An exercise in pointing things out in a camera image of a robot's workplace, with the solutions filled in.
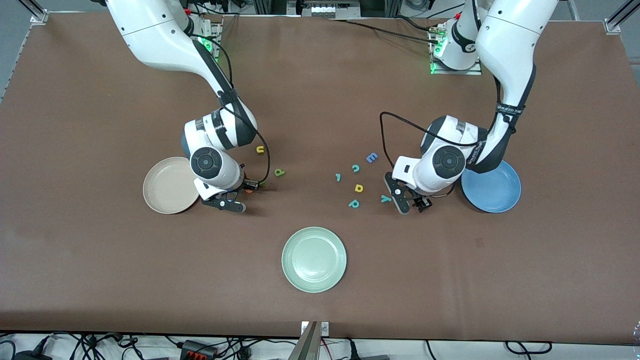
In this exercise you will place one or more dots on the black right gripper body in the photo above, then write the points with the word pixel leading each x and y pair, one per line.
pixel 248 185

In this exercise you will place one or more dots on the green letter p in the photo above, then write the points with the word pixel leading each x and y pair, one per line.
pixel 279 172

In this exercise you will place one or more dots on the teal letter y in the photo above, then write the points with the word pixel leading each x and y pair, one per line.
pixel 385 199

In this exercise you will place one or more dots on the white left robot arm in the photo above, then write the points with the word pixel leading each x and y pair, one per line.
pixel 515 45

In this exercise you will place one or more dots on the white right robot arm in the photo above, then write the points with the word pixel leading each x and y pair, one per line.
pixel 150 35

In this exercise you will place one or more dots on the blue letter m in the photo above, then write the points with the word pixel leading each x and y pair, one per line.
pixel 371 158

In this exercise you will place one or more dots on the teal letter d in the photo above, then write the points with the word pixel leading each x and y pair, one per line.
pixel 351 205

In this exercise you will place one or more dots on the blue plate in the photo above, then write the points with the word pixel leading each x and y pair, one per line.
pixel 495 192

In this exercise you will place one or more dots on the brown plate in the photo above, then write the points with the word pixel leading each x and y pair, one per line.
pixel 167 187

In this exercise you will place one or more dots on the green plate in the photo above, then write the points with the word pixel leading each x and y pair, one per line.
pixel 314 260

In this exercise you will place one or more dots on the black plug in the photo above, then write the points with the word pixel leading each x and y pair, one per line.
pixel 352 352

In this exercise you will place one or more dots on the black orange power strip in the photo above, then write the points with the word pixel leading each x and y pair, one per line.
pixel 197 350

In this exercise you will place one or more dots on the grey electronics box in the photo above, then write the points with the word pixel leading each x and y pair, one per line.
pixel 325 9

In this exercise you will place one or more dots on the black adapter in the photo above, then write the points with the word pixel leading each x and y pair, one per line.
pixel 32 356

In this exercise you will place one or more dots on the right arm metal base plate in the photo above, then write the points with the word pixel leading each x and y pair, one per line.
pixel 217 35

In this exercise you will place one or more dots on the white mounting bracket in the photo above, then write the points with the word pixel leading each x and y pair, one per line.
pixel 324 328

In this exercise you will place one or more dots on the aluminium camera post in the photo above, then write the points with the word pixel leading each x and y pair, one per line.
pixel 306 347

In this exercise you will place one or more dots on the aluminium frame post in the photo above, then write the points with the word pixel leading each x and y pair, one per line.
pixel 39 15
pixel 615 22

